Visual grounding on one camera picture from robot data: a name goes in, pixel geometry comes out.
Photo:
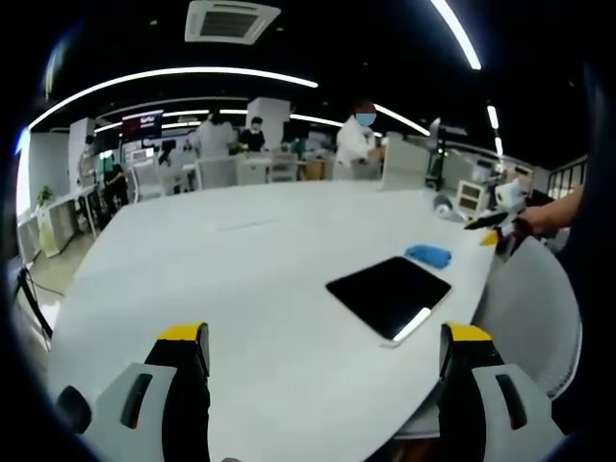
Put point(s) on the straight ceiling light strip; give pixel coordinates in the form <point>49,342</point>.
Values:
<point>457,31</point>

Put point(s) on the small wooden drawer box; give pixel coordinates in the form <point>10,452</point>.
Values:
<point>470,196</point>

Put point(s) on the black tablet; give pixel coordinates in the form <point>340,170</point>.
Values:
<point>385,293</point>

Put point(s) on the dark wall screen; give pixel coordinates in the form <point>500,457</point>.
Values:
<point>142,125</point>

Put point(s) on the black tripod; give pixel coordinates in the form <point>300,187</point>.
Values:
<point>36,298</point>

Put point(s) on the long curved ceiling light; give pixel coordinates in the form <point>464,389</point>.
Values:
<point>159,74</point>

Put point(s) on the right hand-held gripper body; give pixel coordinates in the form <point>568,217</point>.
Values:
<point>510,195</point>

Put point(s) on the white rolling cabinet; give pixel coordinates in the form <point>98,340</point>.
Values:
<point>144,175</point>

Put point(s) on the blue cleaning cloth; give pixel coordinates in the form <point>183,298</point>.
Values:
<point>429,255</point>

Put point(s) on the white desk partition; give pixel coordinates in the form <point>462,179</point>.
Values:
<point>404,161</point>

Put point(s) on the green potted plant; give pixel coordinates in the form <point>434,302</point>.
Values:
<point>45,194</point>

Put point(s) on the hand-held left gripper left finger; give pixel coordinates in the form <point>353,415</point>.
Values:
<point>159,385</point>

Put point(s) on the person's dark shirt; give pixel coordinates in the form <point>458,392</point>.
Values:
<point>584,269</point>

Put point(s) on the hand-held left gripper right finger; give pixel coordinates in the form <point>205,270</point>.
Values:
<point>486,385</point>

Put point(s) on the person's right hand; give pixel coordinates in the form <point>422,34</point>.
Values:
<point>517,233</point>

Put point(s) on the black stand with grey panel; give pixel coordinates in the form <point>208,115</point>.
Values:
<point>435,154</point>

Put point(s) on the white mesh office chair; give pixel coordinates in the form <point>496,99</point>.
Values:
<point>529,308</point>

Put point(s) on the ceiling air conditioner unit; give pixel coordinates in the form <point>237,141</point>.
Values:
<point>232,21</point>

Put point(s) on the short ceiling light strip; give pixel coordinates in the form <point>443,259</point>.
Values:
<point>492,117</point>

